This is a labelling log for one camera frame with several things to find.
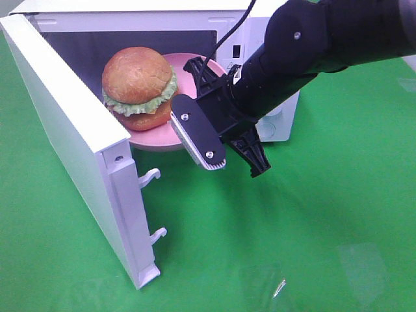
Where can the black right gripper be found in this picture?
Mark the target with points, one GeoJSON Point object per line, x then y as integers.
{"type": "Point", "coordinates": [231, 109]}

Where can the pink plate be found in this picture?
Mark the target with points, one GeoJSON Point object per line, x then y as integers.
{"type": "Point", "coordinates": [163, 138]}

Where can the burger with lettuce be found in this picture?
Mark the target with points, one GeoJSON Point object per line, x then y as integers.
{"type": "Point", "coordinates": [138, 85]}

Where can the white microwave door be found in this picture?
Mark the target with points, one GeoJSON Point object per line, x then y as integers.
{"type": "Point", "coordinates": [93, 147]}

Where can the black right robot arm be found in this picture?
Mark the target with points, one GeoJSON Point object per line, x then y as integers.
{"type": "Point", "coordinates": [302, 39]}

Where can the white microwave oven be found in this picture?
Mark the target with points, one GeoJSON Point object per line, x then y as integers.
{"type": "Point", "coordinates": [87, 33]}

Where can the clear tape patch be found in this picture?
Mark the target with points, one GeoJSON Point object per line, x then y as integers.
{"type": "Point", "coordinates": [365, 271]}
{"type": "Point", "coordinates": [263, 281]}

